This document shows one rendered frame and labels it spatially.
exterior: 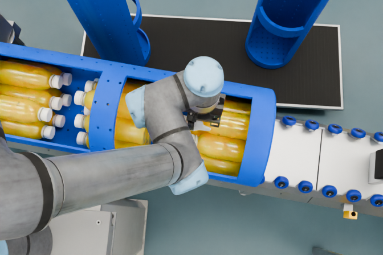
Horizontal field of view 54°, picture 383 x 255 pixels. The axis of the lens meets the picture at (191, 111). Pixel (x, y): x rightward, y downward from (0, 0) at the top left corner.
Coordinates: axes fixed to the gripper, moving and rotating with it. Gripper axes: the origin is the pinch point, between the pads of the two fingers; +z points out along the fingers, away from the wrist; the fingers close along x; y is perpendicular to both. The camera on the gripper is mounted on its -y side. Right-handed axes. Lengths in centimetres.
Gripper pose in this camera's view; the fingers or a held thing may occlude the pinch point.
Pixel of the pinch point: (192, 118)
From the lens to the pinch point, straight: 103.9
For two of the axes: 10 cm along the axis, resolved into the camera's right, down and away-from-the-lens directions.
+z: 0.0, 2.6, 9.6
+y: 9.8, 1.8, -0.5
